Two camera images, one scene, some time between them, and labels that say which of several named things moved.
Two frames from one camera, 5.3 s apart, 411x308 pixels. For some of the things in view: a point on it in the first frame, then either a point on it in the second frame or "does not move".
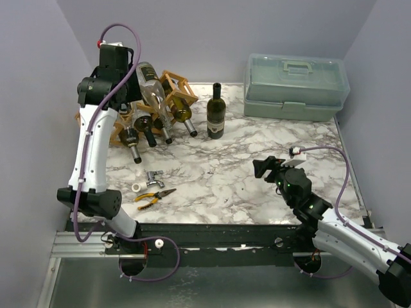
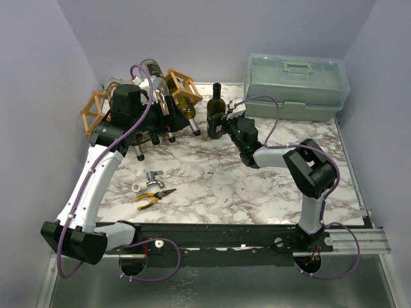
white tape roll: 141,186 does not move
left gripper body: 130,67 -> 154,121
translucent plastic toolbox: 295,87 does not move
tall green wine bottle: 216,113 does not move
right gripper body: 270,167 -> 221,123
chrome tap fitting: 152,181 does not move
